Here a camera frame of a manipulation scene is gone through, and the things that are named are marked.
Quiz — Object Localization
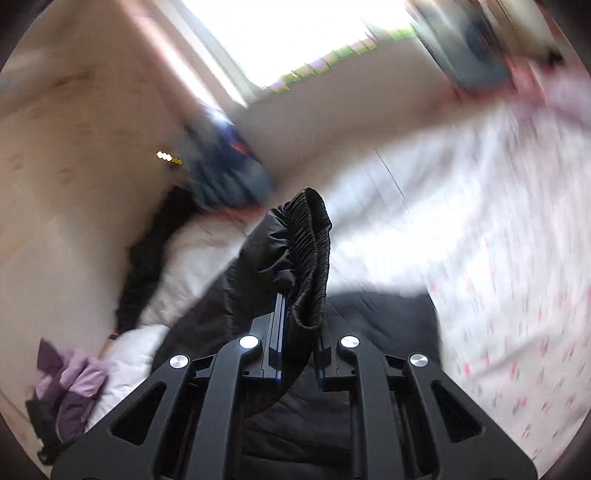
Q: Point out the pink ruffled bedding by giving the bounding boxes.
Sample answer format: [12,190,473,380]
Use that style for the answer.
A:
[503,58,591,132]

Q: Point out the black coat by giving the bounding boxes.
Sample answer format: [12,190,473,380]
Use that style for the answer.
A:
[115,185,211,334]

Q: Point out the purple jacket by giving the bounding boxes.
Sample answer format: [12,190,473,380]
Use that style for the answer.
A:
[25,337,110,464]

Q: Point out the bed with cherry print sheet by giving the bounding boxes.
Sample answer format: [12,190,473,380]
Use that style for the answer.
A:
[83,92,591,476]

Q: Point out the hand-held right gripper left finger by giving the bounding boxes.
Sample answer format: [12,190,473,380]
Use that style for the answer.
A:
[51,291,290,480]

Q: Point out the black puffer jacket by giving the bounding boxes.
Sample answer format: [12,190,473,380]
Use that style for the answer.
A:
[161,187,441,480]

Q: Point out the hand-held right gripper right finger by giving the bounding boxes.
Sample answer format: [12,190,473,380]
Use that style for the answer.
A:
[314,335,539,480]

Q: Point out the blue clothing pile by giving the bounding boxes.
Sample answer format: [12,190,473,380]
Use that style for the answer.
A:
[178,105,280,214]

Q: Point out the blue whale print curtain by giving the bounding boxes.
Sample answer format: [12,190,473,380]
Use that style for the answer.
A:
[405,0,515,89]

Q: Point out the white pillow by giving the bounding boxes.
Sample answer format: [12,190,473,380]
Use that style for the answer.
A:
[85,323,172,432]

